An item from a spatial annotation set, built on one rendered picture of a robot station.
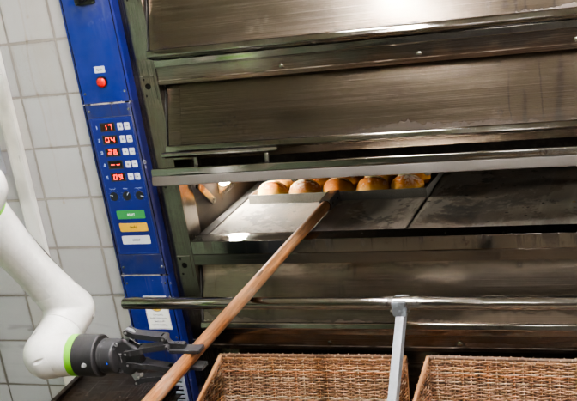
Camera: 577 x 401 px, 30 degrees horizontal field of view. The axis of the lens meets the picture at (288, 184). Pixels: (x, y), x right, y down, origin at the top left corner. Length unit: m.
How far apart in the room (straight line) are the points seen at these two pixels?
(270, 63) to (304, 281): 0.61
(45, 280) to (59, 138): 0.76
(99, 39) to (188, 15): 0.26
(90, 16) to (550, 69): 1.19
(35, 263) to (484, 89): 1.12
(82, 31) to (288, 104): 0.59
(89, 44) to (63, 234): 0.60
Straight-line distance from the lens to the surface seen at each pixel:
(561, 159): 2.49
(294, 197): 3.19
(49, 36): 3.04
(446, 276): 2.83
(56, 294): 2.46
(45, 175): 3.18
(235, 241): 2.96
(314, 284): 2.94
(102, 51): 2.93
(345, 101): 2.72
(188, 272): 3.06
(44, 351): 2.41
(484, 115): 2.63
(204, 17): 2.81
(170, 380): 2.19
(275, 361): 3.03
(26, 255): 2.41
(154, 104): 2.93
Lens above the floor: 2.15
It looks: 17 degrees down
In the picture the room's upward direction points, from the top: 10 degrees counter-clockwise
